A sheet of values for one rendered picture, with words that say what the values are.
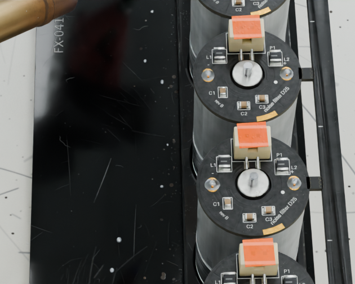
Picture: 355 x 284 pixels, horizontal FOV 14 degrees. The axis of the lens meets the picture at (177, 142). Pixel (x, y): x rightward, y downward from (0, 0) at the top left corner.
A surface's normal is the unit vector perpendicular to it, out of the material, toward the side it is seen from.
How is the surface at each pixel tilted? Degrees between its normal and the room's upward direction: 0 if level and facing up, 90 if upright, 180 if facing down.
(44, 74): 0
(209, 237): 90
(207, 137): 90
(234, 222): 0
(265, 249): 0
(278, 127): 90
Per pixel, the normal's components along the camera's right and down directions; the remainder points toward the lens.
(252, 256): 0.00, -0.47
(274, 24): 0.63, 0.69
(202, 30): -0.78, 0.55
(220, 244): -0.59, 0.71
